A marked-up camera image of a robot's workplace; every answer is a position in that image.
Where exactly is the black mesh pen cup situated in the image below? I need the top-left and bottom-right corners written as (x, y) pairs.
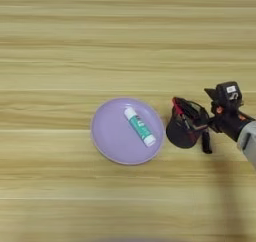
top-left (165, 96), bottom-right (211, 150)

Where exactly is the white green glue stick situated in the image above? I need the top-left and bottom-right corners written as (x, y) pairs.
top-left (123, 106), bottom-right (157, 148)

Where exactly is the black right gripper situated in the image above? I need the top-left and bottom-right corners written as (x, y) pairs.
top-left (196, 87), bottom-right (256, 143)

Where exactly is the red capped pen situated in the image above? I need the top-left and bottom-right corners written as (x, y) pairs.
top-left (171, 97), bottom-right (188, 121)

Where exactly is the purple round plate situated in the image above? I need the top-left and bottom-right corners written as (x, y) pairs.
top-left (90, 96), bottom-right (165, 166)

